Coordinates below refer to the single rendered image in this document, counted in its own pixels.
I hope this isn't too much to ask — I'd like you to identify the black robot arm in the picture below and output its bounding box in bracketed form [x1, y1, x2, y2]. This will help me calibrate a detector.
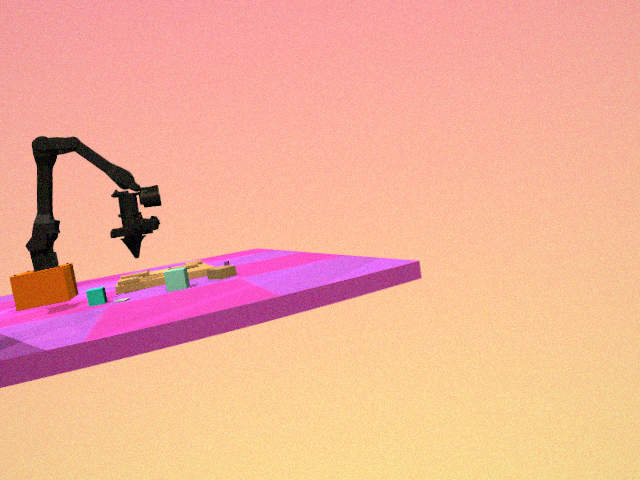
[25, 136, 162, 272]

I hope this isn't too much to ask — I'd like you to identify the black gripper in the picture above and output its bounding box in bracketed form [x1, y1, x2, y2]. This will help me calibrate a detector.
[110, 208, 153, 258]

